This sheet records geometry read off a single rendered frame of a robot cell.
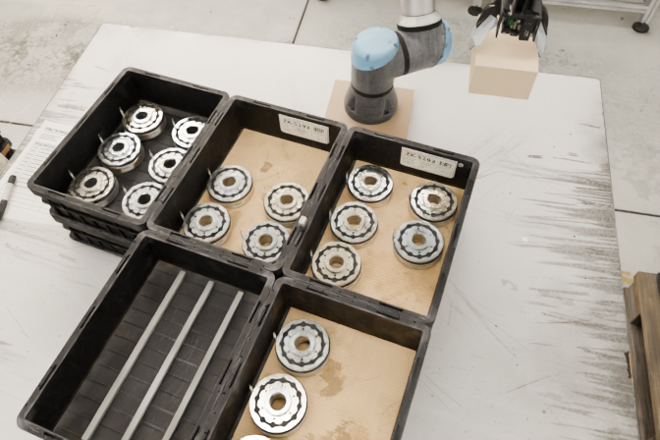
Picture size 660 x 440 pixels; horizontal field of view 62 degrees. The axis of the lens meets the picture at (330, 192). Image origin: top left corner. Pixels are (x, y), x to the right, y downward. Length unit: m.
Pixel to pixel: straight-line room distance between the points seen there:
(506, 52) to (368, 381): 0.69
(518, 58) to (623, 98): 1.76
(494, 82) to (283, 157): 0.52
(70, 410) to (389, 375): 0.59
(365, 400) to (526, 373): 0.37
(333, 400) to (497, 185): 0.72
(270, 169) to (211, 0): 2.08
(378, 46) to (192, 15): 1.93
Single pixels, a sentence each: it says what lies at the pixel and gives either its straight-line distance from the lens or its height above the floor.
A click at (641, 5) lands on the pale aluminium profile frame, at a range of 3.23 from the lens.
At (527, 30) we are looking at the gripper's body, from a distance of 1.11.
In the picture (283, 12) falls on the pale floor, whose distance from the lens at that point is 3.14.
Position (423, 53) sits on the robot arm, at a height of 0.91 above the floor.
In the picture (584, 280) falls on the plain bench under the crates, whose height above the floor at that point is 0.70.
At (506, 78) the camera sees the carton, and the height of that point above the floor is 1.10.
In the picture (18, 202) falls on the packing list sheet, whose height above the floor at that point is 0.70.
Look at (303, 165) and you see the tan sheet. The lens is 1.32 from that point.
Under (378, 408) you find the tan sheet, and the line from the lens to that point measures 1.07.
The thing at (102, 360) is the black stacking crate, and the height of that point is 0.83.
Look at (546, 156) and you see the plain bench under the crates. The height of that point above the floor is 0.70.
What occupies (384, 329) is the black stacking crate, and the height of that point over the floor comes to 0.88.
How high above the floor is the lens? 1.87
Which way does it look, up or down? 55 degrees down
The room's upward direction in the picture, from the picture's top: 3 degrees counter-clockwise
